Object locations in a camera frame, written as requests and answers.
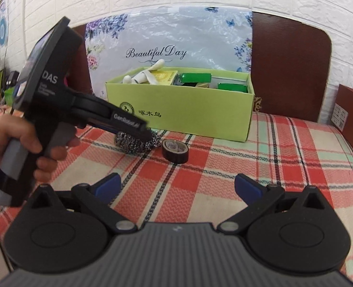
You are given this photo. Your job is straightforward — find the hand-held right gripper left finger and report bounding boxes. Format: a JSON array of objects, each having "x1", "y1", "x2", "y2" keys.
[{"x1": 24, "y1": 172, "x2": 138, "y2": 234}]

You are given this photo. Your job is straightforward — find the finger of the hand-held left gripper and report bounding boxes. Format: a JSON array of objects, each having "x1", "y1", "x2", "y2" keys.
[{"x1": 88, "y1": 122, "x2": 154, "y2": 143}]

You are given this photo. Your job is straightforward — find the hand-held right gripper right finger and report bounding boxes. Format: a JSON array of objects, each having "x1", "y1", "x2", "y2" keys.
[{"x1": 217, "y1": 173, "x2": 329, "y2": 234}]

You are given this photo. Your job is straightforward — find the steel wool scrubber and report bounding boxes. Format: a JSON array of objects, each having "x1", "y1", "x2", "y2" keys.
[{"x1": 114, "y1": 130, "x2": 163, "y2": 156}]

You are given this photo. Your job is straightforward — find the light green storage box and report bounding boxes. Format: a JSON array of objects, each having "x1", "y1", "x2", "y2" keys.
[{"x1": 105, "y1": 67, "x2": 255, "y2": 143}]

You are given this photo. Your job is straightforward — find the person's left hand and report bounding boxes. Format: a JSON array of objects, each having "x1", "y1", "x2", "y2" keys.
[{"x1": 0, "y1": 117, "x2": 82, "y2": 183}]

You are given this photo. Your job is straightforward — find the red plaid tablecloth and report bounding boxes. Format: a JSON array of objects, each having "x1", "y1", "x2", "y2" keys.
[{"x1": 0, "y1": 105, "x2": 353, "y2": 276}]

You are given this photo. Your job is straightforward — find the black tape roll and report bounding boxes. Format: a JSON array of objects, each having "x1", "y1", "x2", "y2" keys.
[{"x1": 161, "y1": 139, "x2": 190, "y2": 164}]

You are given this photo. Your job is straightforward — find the white bundled item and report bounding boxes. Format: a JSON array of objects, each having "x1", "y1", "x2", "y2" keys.
[{"x1": 123, "y1": 59, "x2": 165, "y2": 86}]

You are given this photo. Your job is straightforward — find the yellow green small box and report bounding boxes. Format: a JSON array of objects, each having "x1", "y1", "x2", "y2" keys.
[{"x1": 148, "y1": 70, "x2": 179, "y2": 86}]

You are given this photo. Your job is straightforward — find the dark green small box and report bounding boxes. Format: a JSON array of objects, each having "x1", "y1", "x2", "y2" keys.
[
  {"x1": 178, "y1": 72, "x2": 212, "y2": 88},
  {"x1": 217, "y1": 82, "x2": 249, "y2": 94}
]

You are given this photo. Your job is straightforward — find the floral printed plastic bag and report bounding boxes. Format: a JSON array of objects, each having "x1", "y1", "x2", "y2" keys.
[{"x1": 85, "y1": 6, "x2": 253, "y2": 96}]

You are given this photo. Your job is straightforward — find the brown cardboard box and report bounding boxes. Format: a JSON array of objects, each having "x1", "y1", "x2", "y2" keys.
[{"x1": 330, "y1": 84, "x2": 353, "y2": 159}]

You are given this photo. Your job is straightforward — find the brown wooden board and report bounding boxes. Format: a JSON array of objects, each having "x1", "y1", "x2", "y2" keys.
[{"x1": 64, "y1": 11, "x2": 332, "y2": 123}]

